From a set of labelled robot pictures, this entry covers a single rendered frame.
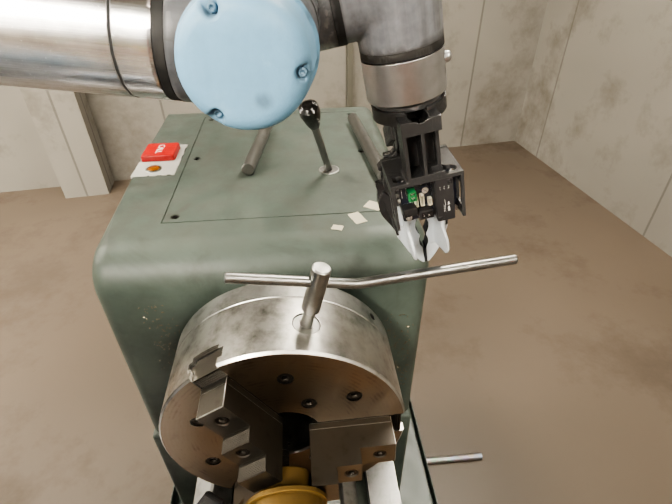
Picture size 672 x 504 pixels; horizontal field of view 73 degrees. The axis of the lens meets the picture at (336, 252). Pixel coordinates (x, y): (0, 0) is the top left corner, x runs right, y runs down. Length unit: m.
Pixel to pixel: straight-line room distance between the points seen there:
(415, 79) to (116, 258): 0.46
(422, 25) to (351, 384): 0.38
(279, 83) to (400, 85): 0.18
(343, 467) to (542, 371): 1.74
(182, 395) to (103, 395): 1.67
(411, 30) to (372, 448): 0.46
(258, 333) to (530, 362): 1.84
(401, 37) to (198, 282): 0.42
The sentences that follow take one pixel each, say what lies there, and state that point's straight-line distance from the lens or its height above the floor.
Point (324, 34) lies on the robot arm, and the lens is 0.40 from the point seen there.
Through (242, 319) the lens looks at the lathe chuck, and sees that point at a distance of 0.55.
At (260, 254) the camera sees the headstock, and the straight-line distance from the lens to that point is 0.64.
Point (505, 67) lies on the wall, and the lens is 4.14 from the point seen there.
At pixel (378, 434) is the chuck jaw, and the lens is 0.60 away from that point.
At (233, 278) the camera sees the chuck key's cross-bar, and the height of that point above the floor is 1.32.
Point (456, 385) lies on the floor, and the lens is 2.08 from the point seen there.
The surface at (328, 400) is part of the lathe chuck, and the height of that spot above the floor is 1.14.
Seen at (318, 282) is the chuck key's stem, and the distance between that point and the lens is 0.48.
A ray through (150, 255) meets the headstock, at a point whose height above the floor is 1.25.
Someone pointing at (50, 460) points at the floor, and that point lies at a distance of 2.14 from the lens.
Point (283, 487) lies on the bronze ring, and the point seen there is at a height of 1.12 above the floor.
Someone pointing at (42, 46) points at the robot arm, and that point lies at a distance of 0.31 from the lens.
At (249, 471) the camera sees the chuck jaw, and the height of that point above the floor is 1.13.
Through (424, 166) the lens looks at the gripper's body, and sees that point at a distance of 0.43.
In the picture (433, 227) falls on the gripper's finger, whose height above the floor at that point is 1.32.
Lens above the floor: 1.62
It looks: 36 degrees down
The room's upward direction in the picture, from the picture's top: 1 degrees counter-clockwise
